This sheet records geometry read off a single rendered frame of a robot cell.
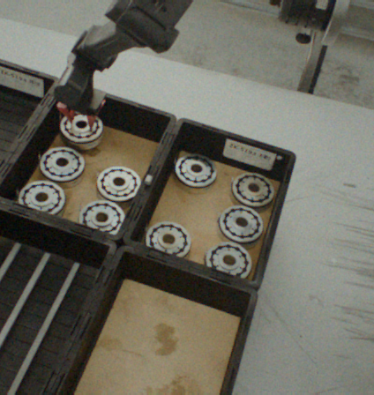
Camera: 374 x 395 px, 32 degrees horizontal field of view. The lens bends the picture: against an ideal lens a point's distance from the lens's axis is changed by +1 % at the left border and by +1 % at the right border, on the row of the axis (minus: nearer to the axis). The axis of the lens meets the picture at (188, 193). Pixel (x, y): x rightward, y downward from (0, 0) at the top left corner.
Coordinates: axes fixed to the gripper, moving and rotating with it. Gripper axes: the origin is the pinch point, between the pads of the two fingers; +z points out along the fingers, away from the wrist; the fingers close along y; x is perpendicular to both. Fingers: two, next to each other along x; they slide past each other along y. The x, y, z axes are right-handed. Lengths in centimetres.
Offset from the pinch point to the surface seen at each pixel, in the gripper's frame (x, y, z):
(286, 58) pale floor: 162, 38, 88
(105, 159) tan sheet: -3.6, 7.6, 6.3
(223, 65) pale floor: 143, 11, 88
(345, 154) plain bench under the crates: 37, 66, 20
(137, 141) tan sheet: 5.2, 12.7, 6.3
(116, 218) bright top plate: -21.3, 17.5, 3.4
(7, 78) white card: 6.5, -22.6, -0.2
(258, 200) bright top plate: -3.4, 46.1, 3.9
